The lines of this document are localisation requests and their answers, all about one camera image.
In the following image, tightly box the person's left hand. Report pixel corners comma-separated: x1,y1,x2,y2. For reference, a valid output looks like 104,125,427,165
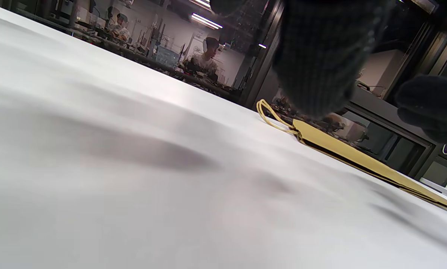
210,0,447,145

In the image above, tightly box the brown paper bag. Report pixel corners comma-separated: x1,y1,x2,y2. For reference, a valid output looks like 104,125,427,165
256,99,447,214

